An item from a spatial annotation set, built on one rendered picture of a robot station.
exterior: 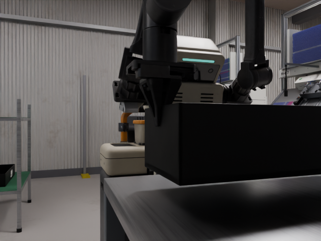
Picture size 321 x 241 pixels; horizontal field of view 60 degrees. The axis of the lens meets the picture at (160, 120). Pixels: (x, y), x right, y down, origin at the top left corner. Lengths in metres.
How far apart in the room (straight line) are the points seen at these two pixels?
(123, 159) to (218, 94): 0.48
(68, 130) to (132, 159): 3.67
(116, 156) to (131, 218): 0.83
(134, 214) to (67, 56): 4.62
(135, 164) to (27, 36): 4.02
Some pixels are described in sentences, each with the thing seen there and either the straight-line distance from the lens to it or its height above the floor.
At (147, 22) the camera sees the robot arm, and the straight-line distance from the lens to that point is 0.47.
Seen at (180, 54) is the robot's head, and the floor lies 1.15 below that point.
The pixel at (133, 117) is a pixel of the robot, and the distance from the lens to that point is 1.52.
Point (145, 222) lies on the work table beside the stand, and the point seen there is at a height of 0.80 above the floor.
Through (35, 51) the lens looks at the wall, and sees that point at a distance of 4.96.
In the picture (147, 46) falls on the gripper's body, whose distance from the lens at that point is 0.45.
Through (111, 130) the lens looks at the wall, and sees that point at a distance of 4.93.
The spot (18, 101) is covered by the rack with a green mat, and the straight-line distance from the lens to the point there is 2.57.
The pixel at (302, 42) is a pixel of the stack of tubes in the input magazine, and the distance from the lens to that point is 2.63.
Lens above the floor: 0.93
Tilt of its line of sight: level
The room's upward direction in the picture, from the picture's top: straight up
